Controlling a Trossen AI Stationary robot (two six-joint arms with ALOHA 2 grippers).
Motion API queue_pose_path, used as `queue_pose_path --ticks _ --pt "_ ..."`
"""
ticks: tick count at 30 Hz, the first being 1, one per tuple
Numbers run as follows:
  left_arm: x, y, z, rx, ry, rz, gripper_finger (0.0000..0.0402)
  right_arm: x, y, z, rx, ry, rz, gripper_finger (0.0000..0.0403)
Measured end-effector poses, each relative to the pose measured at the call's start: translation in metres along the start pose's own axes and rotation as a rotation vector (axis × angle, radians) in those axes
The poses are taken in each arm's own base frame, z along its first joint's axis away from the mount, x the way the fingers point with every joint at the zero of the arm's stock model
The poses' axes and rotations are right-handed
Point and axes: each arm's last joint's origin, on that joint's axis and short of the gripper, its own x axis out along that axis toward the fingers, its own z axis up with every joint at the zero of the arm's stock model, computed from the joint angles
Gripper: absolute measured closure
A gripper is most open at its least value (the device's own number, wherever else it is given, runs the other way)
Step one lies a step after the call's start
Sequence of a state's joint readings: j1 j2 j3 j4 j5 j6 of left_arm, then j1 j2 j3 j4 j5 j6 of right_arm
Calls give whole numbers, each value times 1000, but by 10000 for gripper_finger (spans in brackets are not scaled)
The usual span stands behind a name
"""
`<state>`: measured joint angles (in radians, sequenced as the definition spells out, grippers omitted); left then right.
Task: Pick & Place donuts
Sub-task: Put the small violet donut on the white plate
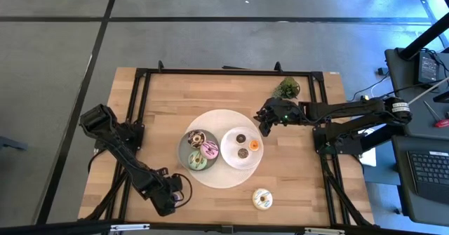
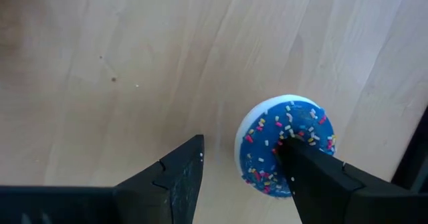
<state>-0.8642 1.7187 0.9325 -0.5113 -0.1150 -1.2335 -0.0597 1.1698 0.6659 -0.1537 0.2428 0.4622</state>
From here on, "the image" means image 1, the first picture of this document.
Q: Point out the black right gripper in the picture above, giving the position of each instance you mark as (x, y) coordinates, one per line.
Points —
(286, 110)

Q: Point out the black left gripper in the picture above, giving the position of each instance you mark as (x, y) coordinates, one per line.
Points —
(161, 193)

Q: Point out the small orange frosted donut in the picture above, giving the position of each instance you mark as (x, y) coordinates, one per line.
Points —
(251, 143)

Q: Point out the small plain chocolate donut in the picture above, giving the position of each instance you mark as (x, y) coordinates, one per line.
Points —
(238, 136)

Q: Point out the small chocolate sprinkled donut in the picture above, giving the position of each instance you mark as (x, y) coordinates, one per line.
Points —
(240, 151)

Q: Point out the large green frosted donut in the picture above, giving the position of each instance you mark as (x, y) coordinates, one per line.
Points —
(193, 165)

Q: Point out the large pink frosted donut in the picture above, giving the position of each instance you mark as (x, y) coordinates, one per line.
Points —
(214, 153)

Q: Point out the large chocolate drizzled donut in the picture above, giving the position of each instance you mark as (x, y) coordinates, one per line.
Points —
(201, 141)

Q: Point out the large white glazed donut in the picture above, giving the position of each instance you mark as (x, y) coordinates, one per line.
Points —
(257, 194)

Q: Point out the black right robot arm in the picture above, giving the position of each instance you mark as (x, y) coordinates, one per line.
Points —
(350, 108)

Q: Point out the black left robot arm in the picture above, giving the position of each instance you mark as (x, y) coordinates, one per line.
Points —
(115, 147)

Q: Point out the green succulent potted plant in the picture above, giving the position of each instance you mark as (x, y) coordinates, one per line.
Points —
(289, 87)

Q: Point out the grey round plate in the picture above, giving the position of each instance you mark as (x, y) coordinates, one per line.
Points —
(182, 152)

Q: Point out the white round plate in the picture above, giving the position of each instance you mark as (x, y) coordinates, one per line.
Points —
(231, 161)

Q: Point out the round white woven placemat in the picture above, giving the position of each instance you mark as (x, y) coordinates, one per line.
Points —
(217, 179)

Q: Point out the white paper sheet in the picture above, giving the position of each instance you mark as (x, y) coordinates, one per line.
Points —
(368, 159)

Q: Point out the dark grey desk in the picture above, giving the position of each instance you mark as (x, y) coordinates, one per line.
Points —
(407, 70)
(403, 179)

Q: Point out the dark chair base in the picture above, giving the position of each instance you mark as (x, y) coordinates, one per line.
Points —
(12, 144)

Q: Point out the thin white rod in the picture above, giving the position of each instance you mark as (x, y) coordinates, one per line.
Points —
(429, 89)

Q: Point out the black electronics box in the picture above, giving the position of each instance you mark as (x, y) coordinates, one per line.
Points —
(428, 68)

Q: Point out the black computer keyboard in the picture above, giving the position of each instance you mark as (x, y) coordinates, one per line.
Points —
(429, 175)

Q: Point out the black diagonal pole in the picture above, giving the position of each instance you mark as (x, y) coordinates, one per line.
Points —
(424, 36)

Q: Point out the silver rail bracket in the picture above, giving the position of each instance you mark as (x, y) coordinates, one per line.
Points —
(129, 227)
(324, 231)

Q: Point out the black aluminium table frame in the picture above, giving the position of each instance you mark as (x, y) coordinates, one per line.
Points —
(228, 72)

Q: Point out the black camera mount rail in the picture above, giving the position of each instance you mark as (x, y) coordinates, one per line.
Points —
(52, 227)

